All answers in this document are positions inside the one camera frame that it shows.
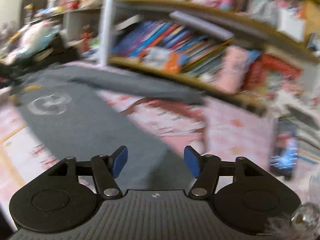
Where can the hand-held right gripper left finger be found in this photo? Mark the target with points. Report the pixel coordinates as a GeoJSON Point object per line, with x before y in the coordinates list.
{"type": "Point", "coordinates": [120, 161]}

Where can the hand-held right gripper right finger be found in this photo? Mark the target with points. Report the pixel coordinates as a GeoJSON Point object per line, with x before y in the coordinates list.
{"type": "Point", "coordinates": [192, 161]}

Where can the grey sweatshirt with white print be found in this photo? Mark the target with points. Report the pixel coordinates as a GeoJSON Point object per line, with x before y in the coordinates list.
{"type": "Point", "coordinates": [95, 120]}

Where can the pink patterned blanket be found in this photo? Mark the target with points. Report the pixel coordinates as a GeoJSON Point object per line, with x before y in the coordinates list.
{"type": "Point", "coordinates": [220, 130]}

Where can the dark phone with lit screen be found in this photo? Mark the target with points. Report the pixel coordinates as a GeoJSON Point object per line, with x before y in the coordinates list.
{"type": "Point", "coordinates": [283, 152]}

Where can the pink box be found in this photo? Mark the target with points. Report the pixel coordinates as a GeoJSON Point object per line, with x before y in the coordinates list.
{"type": "Point", "coordinates": [233, 70]}

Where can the wooden bookshelf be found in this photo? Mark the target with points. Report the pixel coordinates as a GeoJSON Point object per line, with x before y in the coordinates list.
{"type": "Point", "coordinates": [220, 62]}

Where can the row of colourful books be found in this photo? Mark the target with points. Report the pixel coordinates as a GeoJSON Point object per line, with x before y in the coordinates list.
{"type": "Point", "coordinates": [172, 47]}

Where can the red box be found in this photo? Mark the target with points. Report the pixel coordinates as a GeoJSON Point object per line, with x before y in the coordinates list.
{"type": "Point", "coordinates": [272, 72]}

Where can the grey flat box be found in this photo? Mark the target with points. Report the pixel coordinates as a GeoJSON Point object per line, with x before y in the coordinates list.
{"type": "Point", "coordinates": [203, 25]}

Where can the white pole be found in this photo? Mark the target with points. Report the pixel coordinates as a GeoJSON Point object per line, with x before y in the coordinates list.
{"type": "Point", "coordinates": [106, 22]}

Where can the pile of toys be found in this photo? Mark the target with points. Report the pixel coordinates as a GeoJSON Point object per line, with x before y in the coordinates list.
{"type": "Point", "coordinates": [30, 42]}

